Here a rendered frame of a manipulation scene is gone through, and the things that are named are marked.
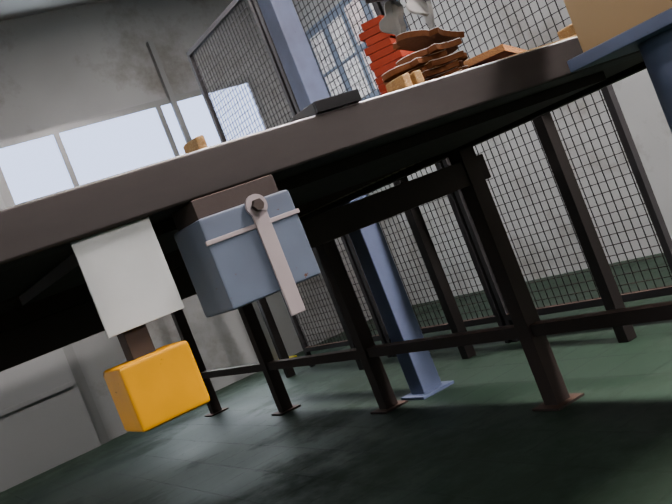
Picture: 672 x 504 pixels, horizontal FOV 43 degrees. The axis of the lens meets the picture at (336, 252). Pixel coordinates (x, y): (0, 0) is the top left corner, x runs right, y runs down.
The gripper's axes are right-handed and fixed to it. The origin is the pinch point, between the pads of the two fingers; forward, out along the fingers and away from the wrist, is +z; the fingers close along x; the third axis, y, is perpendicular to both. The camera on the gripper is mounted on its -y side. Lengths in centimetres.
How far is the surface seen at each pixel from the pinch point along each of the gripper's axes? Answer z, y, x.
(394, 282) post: 57, -111, -154
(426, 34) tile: 1.7, 4.4, 5.2
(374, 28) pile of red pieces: -21, -57, -63
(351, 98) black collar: 12.7, 43.0, 20.6
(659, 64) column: 24, 6, 45
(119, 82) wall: -134, -202, -456
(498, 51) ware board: 2, -52, -22
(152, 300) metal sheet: 29, 79, 14
